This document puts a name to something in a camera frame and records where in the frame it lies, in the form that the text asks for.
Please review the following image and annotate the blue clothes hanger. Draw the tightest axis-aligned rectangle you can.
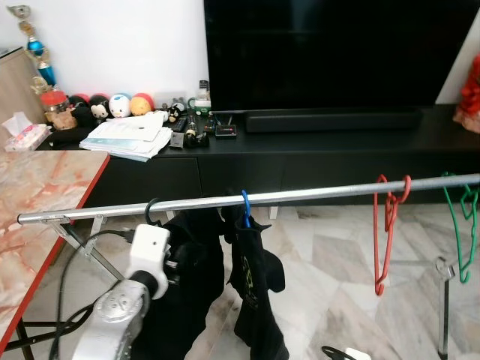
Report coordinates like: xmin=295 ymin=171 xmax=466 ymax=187
xmin=239 ymin=189 xmax=253 ymax=230

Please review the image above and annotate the red plastic clothes hanger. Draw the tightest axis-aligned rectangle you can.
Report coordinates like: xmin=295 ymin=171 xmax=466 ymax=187
xmin=373 ymin=174 xmax=413 ymax=297

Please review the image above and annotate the green plastic clothes hanger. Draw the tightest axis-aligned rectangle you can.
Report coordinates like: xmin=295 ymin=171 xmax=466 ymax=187
xmin=440 ymin=172 xmax=480 ymax=284

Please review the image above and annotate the black remote control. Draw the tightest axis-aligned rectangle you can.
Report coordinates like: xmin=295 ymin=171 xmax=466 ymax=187
xmin=172 ymin=112 xmax=202 ymax=149

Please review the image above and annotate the white paper stack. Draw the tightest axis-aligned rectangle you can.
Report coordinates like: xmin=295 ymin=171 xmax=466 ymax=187
xmin=79 ymin=112 xmax=173 ymax=162

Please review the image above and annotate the small black box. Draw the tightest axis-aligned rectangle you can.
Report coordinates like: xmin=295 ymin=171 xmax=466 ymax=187
xmin=214 ymin=112 xmax=239 ymax=140

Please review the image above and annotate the small black white figurine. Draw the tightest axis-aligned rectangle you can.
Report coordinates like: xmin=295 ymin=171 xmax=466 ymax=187
xmin=166 ymin=101 xmax=187 ymax=125

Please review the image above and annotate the silver metal clothes rack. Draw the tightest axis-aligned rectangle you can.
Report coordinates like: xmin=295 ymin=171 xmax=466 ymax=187
xmin=16 ymin=174 xmax=480 ymax=360

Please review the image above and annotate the marble folding table red edge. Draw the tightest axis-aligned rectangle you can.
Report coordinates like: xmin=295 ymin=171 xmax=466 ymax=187
xmin=0 ymin=150 xmax=112 ymax=360

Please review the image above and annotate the yellow red round plush toy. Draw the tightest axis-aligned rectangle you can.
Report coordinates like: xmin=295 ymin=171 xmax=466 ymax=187
xmin=130 ymin=92 xmax=156 ymax=117

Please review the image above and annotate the white blue round plush toy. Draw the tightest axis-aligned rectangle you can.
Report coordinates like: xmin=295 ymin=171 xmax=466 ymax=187
xmin=109 ymin=93 xmax=134 ymax=119

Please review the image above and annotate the black white mouse plush toy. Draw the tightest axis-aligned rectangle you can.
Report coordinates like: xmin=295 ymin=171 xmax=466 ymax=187
xmin=90 ymin=95 xmax=113 ymax=125

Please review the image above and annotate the black round plush toy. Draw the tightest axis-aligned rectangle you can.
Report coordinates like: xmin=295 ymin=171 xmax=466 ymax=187
xmin=69 ymin=94 xmax=95 ymax=130

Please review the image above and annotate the pink white tissue pack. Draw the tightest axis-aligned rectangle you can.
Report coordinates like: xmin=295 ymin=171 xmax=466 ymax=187
xmin=2 ymin=112 xmax=52 ymax=153

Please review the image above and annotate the jar with red lid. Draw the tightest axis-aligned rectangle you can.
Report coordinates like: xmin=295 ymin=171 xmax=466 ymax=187
xmin=39 ymin=90 xmax=71 ymax=125

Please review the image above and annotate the black soundbar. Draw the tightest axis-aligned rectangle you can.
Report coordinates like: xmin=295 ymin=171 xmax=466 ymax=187
xmin=245 ymin=109 xmax=423 ymax=134

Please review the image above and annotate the red robed figurine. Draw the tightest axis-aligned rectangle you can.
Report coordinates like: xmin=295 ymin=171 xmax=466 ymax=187
xmin=454 ymin=54 xmax=480 ymax=134

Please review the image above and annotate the light wooden cabinet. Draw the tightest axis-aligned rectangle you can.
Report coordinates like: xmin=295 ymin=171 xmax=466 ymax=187
xmin=0 ymin=46 xmax=46 ymax=151

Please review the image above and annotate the gold blue trophy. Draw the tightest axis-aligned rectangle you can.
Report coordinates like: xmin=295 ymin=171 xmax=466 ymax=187
xmin=6 ymin=4 xmax=59 ymax=95

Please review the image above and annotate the black flat television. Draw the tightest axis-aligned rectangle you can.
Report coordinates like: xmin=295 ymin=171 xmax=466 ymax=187
xmin=204 ymin=0 xmax=480 ymax=113

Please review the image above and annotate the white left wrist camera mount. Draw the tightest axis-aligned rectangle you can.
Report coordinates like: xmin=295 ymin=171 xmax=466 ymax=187
xmin=126 ymin=223 xmax=172 ymax=281

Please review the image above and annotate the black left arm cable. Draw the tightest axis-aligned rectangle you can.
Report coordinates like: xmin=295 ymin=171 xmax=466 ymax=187
xmin=49 ymin=229 xmax=136 ymax=360

